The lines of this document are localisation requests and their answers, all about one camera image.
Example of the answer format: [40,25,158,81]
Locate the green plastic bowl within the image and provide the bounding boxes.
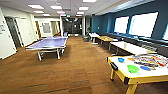
[126,64,140,75]

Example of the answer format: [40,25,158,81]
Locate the dark round bin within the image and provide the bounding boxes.
[82,34,91,43]

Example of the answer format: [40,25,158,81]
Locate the white folding table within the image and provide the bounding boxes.
[88,32,101,45]

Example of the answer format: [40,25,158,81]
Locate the dark wooden table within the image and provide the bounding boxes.
[97,35,116,46]

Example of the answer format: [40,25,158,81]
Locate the dark glass entrance doors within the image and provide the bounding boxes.
[61,17,83,36]

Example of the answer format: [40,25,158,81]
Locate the blue ping pong table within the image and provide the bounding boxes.
[25,35,69,62]

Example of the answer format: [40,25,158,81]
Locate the blue plastic bowl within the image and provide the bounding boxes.
[117,57,126,64]

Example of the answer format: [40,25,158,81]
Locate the ceiling light panel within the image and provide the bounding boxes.
[49,5,63,10]
[78,6,90,11]
[27,4,45,10]
[82,0,98,3]

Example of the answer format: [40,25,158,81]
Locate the bright window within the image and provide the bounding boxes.
[129,12,159,38]
[162,23,168,41]
[113,15,130,34]

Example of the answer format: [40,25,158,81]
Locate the light wooden long table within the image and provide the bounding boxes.
[109,40,158,56]

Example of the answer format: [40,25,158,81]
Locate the orange plastic plate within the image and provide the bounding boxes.
[127,57,135,62]

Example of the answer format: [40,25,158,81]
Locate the colourful board game box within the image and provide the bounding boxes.
[133,54,168,68]

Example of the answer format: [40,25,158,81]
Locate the grey elevator door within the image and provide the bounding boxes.
[4,16,23,49]

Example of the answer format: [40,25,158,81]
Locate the framed wall picture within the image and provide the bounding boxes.
[42,22,52,34]

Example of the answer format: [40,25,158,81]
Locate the dark wall bench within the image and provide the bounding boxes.
[99,31,168,56]

